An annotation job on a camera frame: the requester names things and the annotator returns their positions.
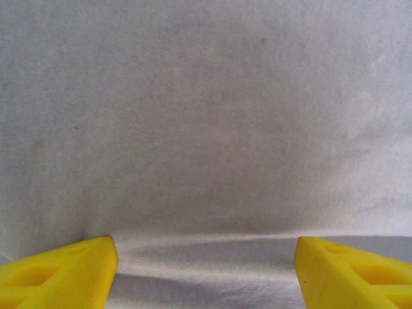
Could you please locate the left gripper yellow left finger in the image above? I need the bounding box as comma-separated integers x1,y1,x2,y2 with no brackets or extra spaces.
0,236,119,309

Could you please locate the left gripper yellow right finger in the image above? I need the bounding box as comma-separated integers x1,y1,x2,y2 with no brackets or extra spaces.
294,236,412,309

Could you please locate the purple t-shirt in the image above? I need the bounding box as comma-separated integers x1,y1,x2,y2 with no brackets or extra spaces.
0,0,412,309

